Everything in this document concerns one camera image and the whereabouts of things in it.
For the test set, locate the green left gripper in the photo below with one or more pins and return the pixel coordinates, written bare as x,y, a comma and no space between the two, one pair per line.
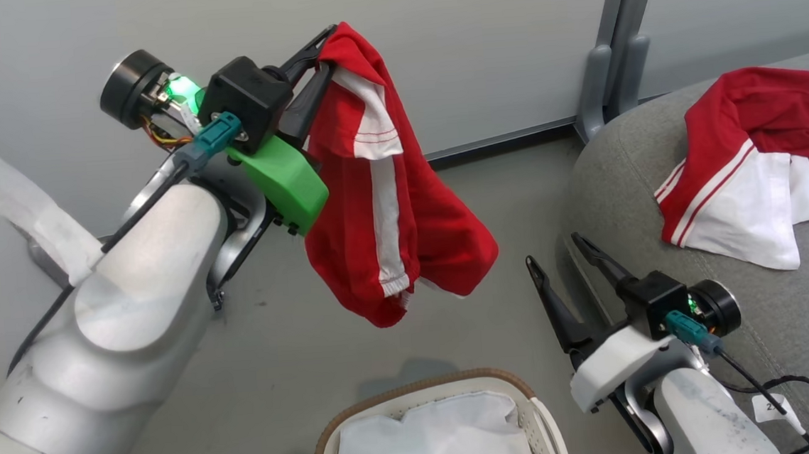
288,185

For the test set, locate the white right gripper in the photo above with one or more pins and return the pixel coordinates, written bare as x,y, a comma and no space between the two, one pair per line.
613,365

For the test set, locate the red shorts white stripe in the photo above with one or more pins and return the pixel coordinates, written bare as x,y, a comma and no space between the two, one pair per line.
347,224

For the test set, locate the red and white shirt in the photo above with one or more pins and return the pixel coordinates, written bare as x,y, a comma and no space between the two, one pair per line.
759,109

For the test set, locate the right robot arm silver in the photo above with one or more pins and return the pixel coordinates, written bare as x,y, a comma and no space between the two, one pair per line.
703,420

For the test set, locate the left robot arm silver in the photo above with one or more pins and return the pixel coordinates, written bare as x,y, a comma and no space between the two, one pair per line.
98,327

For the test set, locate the grey fabric sofa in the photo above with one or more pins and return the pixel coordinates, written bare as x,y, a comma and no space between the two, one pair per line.
774,315

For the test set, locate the white laundry basket brown rim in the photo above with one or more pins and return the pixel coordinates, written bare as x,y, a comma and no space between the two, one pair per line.
543,424

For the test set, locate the white cloth in basket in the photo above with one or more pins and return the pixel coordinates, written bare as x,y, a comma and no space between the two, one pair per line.
433,438

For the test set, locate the white padding wrap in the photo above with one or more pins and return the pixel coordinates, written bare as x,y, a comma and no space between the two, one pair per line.
33,210

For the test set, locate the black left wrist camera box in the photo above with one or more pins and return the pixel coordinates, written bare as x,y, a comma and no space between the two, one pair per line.
246,95

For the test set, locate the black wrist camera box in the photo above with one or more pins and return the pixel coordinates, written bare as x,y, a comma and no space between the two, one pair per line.
246,95
655,298

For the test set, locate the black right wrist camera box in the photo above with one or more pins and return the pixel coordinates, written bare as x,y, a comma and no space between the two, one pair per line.
655,298

